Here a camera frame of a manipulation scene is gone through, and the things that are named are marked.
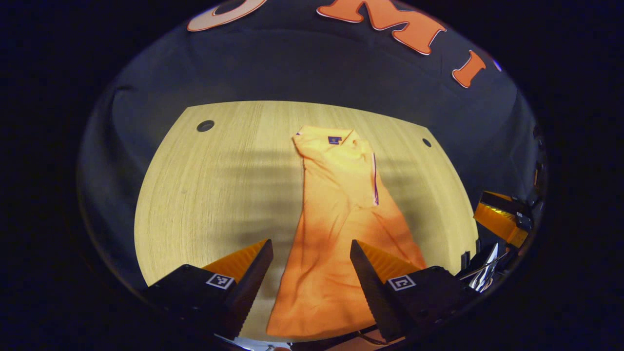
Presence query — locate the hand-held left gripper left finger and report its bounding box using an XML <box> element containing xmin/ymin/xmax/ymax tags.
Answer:
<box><xmin>141</xmin><ymin>239</ymin><xmax>274</xmax><ymax>340</ymax></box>

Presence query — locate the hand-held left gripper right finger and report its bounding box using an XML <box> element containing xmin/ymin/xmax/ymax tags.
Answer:
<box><xmin>350</xmin><ymin>239</ymin><xmax>481</xmax><ymax>343</ymax></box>

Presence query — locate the orange T-shirt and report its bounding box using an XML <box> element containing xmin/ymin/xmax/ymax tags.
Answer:
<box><xmin>266</xmin><ymin>125</ymin><xmax>429</xmax><ymax>340</ymax></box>

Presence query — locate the black backdrop cloth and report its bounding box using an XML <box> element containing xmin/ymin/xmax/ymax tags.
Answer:
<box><xmin>76</xmin><ymin>0</ymin><xmax>549</xmax><ymax>293</ymax></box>

